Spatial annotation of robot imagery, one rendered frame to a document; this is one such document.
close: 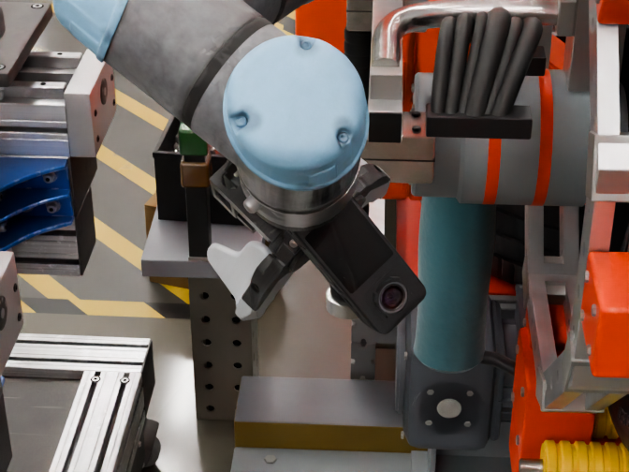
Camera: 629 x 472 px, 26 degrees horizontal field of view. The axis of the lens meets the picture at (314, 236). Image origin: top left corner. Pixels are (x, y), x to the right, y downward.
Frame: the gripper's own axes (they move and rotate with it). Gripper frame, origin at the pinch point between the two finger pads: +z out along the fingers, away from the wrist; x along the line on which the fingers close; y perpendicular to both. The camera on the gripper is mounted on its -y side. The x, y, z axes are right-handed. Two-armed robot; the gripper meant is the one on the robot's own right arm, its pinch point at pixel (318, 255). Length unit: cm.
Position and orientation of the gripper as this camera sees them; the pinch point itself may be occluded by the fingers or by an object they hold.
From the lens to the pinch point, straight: 104.8
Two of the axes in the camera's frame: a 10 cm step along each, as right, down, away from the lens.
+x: -7.1, 6.9, -1.5
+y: -7.1, -6.9, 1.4
